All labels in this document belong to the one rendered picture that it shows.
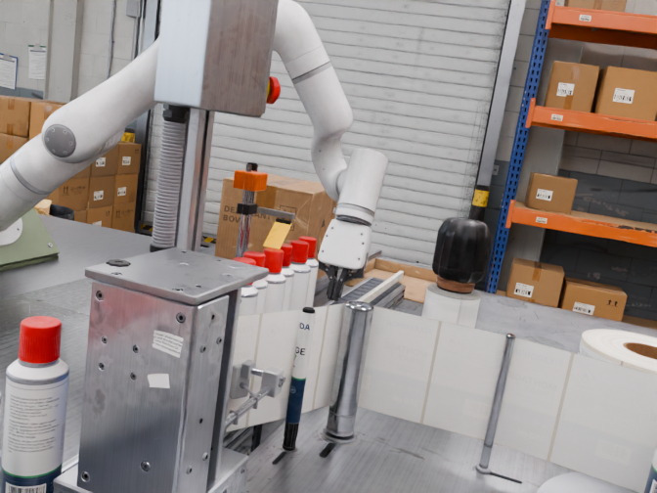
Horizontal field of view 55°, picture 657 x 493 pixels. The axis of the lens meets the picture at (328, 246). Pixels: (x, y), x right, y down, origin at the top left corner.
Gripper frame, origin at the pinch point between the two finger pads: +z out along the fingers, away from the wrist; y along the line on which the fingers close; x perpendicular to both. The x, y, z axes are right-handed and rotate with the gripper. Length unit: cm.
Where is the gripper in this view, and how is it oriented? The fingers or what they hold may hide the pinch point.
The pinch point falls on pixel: (334, 291)
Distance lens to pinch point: 136.5
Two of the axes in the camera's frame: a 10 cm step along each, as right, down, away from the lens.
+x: 2.7, 2.1, 9.4
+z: -2.5, 9.6, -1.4
